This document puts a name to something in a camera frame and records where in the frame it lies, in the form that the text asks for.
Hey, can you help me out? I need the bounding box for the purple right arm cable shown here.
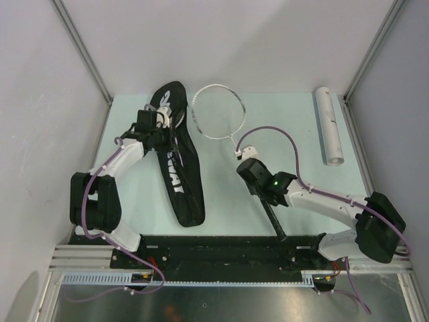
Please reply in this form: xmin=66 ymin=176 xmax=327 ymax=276
xmin=236 ymin=126 xmax=412 ymax=315

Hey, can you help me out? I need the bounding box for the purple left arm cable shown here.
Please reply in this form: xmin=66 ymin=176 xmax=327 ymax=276
xmin=63 ymin=103 xmax=165 ymax=303

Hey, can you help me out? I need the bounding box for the aluminium frame post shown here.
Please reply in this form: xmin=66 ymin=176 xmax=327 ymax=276
xmin=50 ymin=0 xmax=113 ymax=107
xmin=343 ymin=0 xmax=409 ymax=104

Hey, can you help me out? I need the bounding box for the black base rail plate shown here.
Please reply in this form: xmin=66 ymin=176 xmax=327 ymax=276
xmin=66 ymin=234 xmax=336 ymax=282

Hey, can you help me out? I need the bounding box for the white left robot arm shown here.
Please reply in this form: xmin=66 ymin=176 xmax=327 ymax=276
xmin=70 ymin=105 xmax=174 ymax=268

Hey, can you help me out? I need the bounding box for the black Crossway racket bag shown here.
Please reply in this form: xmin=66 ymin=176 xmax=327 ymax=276
xmin=149 ymin=80 xmax=206 ymax=227

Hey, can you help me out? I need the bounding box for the black white badminton racket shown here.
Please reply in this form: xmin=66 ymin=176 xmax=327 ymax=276
xmin=191 ymin=84 xmax=287 ymax=242

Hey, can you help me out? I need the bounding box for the aluminium frame rail right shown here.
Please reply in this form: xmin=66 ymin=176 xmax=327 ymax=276
xmin=341 ymin=95 xmax=429 ymax=322

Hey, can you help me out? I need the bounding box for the white shuttlecock tube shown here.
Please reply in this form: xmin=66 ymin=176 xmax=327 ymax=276
xmin=314 ymin=87 xmax=344 ymax=166

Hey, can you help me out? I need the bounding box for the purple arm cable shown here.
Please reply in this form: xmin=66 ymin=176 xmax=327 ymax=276
xmin=236 ymin=126 xmax=412 ymax=315
xmin=63 ymin=103 xmax=165 ymax=303

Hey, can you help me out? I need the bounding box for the white slotted cable duct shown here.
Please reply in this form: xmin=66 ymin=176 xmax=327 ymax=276
xmin=62 ymin=272 xmax=314 ymax=288

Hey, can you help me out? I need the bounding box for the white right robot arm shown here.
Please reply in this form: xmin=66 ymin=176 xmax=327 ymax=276
xmin=237 ymin=158 xmax=406 ymax=269

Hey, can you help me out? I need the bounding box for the left aluminium frame post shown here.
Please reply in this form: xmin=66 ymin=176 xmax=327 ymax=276
xmin=50 ymin=0 xmax=113 ymax=107

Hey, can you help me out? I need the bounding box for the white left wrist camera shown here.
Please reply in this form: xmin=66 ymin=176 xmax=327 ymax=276
xmin=156 ymin=106 xmax=172 ymax=128

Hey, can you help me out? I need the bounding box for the right aluminium frame post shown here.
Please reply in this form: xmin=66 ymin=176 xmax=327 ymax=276
xmin=343 ymin=0 xmax=409 ymax=104

